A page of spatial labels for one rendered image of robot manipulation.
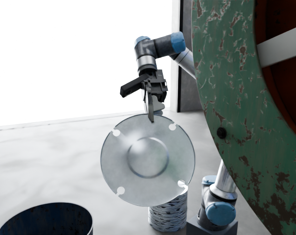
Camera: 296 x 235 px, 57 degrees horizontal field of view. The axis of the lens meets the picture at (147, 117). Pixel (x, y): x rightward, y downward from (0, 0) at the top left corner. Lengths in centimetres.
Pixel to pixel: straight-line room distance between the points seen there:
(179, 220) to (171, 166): 127
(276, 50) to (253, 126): 12
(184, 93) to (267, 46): 540
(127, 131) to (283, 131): 53
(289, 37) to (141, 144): 53
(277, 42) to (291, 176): 21
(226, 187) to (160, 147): 41
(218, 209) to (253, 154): 70
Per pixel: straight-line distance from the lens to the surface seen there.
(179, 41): 102
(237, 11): 51
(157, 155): 84
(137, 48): 104
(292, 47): 47
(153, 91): 92
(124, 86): 92
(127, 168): 83
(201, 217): 139
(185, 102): 591
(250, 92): 48
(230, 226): 144
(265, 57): 49
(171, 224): 207
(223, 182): 115
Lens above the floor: 125
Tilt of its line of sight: 14 degrees down
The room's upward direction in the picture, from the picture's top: straight up
